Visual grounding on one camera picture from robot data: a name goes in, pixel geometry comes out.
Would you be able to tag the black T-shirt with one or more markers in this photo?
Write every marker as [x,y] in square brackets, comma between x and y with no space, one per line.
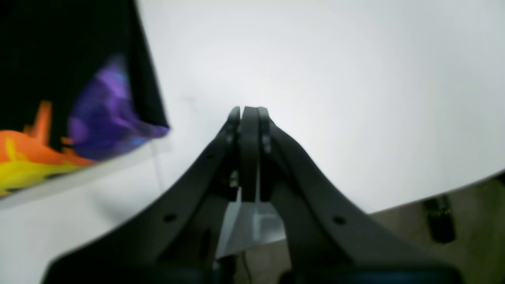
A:
[77,87]

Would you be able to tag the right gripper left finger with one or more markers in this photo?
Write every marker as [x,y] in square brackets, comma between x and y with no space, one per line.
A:
[174,240]

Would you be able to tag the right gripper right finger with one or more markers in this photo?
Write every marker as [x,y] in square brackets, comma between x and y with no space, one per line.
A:
[330,240]

